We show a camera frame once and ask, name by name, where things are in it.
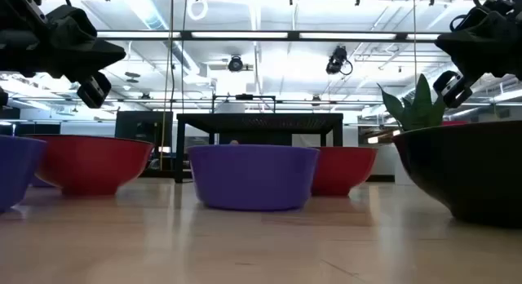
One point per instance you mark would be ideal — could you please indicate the black aluminium rig frame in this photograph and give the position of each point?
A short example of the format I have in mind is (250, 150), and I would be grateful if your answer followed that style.
(293, 36)

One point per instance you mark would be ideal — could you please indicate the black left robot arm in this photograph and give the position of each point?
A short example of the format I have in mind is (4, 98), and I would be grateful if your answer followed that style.
(12, 2)

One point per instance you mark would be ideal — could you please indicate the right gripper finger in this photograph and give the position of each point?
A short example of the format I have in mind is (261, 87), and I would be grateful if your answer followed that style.
(485, 31)
(485, 61)

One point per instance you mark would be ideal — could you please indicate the black overhead camera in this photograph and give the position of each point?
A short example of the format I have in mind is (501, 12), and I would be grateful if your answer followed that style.
(336, 59)

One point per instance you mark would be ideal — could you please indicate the black bowl with patterned inside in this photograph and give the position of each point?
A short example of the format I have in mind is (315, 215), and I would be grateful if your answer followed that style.
(469, 174)

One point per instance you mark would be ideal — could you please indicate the black perforated metal shelf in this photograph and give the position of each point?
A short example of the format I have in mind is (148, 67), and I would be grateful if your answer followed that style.
(261, 122)

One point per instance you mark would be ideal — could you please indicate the red bowl with floral inside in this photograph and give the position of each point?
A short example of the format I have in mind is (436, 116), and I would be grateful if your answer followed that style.
(89, 165)
(346, 169)

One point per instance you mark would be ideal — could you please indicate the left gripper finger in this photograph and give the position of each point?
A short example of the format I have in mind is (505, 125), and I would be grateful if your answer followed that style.
(85, 65)
(81, 31)

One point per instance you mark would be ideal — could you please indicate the green plant in white pot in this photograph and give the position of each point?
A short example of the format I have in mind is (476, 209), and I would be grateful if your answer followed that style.
(420, 108)

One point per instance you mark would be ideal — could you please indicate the black monitor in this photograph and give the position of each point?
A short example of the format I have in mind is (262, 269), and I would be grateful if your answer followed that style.
(138, 129)

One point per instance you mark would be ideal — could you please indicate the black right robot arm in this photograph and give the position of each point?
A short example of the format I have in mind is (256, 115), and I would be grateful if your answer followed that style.
(505, 2)

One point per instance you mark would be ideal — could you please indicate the round black ceiling device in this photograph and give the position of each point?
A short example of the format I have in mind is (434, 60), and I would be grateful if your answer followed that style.
(235, 64)

